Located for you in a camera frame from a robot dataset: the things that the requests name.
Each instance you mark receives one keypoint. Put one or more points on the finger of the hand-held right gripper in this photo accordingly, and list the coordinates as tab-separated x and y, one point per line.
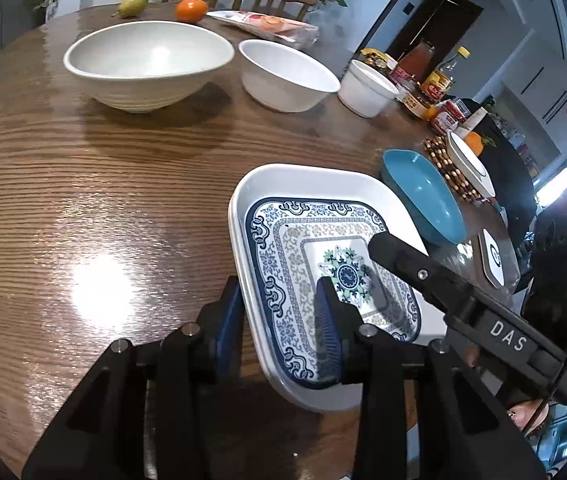
413	265

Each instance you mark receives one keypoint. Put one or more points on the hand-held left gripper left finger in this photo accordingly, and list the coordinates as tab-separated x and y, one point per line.
226	330

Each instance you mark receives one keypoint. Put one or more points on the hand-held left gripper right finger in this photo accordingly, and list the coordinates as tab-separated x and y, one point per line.
324	330

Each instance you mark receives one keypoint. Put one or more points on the teal dish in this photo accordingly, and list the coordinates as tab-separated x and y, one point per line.
423	195

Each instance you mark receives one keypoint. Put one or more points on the blue patterned square plate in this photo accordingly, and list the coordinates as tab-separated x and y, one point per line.
283	245

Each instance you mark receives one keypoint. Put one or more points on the white square plate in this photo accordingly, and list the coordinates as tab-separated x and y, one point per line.
313	180

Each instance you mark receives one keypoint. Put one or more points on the small deep white bowl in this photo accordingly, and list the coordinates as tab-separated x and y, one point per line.
363	90

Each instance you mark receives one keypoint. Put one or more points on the medium white bowl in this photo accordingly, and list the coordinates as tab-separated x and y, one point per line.
283	75

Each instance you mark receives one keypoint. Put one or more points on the large white ribbed bowl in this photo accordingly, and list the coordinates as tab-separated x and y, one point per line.
148	60

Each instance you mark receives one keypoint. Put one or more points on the person's right hand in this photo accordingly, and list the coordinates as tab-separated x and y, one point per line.
519	416

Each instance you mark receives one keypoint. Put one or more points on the white square coaster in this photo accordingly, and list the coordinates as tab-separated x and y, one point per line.
498	260

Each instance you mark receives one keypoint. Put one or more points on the beaded wooden trivet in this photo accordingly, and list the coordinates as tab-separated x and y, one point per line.
446	165

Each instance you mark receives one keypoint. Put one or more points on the white oval dish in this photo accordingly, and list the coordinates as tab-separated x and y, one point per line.
468	167

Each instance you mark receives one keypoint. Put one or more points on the orange fruit with leaf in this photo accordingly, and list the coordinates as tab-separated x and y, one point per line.
474	142

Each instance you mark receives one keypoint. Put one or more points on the small orange fruit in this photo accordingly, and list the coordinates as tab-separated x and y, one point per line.
429	113

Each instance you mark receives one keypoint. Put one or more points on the brown sauce jar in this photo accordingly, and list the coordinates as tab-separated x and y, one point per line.
416	102

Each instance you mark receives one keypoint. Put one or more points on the yellow-capped oil bottle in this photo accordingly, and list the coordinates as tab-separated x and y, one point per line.
438	82

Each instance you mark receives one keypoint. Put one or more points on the red sauce bottle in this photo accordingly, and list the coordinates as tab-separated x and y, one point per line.
416	62

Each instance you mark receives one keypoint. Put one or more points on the yellow snack packet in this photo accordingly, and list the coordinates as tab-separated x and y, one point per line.
376	55

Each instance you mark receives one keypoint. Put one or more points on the dark door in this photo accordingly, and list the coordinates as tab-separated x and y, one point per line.
443	20

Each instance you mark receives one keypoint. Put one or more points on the white snack bag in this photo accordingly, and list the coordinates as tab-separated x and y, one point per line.
273	25

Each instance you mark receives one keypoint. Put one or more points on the large orange fruit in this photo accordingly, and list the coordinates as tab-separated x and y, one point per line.
191	10

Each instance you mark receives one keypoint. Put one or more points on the green pear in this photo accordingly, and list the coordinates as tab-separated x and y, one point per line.
133	4

